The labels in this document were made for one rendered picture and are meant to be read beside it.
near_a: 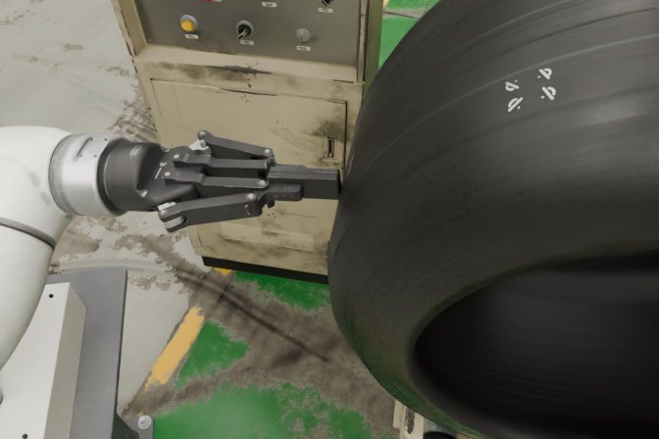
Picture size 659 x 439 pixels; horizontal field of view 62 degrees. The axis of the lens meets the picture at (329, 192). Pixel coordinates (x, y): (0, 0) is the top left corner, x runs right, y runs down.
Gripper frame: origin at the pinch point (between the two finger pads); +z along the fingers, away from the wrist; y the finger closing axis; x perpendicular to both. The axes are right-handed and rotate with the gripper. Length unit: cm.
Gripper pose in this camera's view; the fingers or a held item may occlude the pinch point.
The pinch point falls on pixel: (305, 183)
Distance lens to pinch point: 54.9
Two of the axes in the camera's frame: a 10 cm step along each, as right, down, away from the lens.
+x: 1.4, 6.6, 7.3
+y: 1.8, -7.5, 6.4
